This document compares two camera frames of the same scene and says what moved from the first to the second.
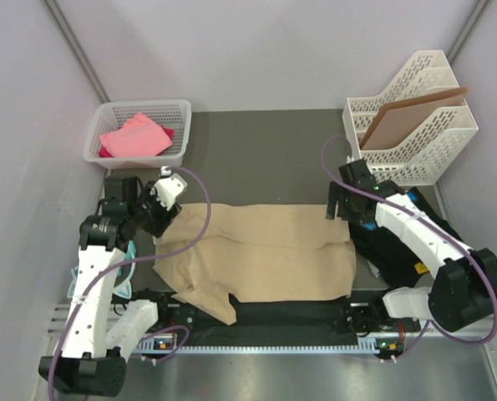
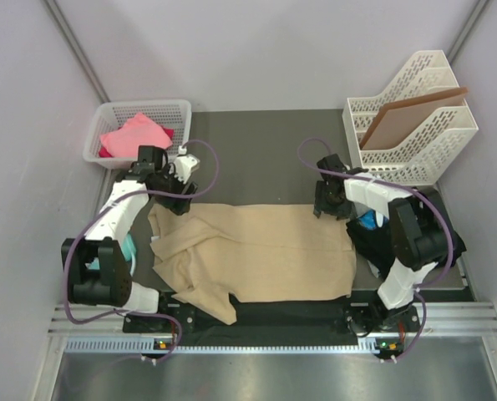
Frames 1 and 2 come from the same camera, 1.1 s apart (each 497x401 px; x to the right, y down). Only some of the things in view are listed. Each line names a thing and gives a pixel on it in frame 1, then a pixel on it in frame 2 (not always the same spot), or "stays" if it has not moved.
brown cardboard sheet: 395,123 stays
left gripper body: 150,215 -> 173,203
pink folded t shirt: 139,136 stays
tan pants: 212,254 stays
